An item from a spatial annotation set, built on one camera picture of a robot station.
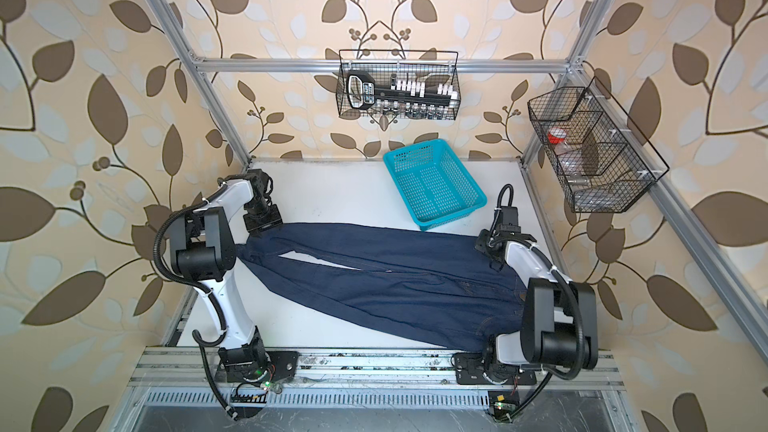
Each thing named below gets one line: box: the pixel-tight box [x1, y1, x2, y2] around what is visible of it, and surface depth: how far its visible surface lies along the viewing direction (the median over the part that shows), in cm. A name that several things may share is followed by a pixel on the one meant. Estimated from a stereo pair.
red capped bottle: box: [548, 126, 568, 154], surface depth 84 cm
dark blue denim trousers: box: [237, 222, 527, 354], surface depth 88 cm
